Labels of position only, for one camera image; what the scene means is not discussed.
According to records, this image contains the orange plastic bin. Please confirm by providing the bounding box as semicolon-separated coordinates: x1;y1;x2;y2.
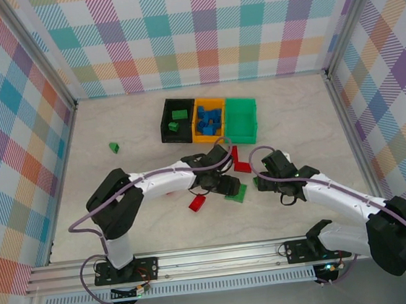
187;95;230;147

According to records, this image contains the green plastic bin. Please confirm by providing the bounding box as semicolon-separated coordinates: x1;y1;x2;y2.
218;94;262;147

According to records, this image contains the black plastic bin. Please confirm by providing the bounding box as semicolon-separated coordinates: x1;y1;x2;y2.
157;95;200;147

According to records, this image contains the small black controller board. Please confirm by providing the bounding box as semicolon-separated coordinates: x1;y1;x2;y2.
313;260;348;288
110;283;154;303

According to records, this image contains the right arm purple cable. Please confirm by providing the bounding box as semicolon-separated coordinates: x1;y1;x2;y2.
247;130;406;295

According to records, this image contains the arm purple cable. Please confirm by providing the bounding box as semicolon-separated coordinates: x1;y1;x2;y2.
247;130;406;295
60;136;249;304

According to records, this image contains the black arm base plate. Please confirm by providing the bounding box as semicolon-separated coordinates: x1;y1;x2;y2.
283;233;353;264
92;255;161;287

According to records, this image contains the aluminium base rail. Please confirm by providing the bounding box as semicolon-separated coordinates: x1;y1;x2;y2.
22;224;406;298

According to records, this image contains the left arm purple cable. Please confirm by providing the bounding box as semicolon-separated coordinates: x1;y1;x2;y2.
60;136;249;304

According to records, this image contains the aluminium side rail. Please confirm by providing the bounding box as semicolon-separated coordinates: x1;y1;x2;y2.
323;64;396;235
29;99;95;267

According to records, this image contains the white slotted cable duct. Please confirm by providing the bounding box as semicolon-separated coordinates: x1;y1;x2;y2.
42;264;318;304

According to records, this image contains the aluminium back rail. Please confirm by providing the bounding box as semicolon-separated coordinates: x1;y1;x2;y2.
73;69;330;103

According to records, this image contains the aluminium frame post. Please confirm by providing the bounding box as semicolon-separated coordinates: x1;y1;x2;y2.
0;0;79;117
316;0;397;82

